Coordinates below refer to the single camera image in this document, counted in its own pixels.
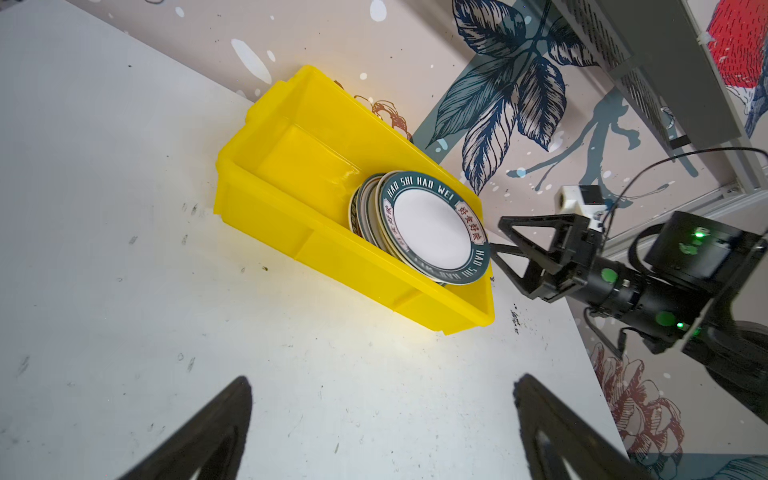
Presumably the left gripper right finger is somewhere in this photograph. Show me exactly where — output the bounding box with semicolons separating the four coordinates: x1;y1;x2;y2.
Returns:
513;374;649;480

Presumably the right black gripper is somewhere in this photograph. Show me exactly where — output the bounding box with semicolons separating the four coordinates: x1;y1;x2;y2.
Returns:
489;212;643;319

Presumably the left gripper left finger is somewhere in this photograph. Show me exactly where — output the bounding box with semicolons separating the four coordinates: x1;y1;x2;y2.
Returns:
122;376;252;480

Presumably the dark lettered rim white plate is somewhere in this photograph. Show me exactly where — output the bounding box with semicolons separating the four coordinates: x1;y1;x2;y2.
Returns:
370;171;490;285

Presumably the medium green rimmed white plate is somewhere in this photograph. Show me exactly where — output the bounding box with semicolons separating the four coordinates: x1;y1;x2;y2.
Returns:
348;173;389;253

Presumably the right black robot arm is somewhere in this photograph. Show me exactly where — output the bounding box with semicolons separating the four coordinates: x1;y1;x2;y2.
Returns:
490;211;767;420

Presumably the yellow plastic bin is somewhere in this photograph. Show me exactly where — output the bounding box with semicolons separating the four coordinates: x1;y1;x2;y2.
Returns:
214;65;495;335

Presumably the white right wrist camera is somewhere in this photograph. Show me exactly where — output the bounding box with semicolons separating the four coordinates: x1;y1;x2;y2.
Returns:
554;185;608;232

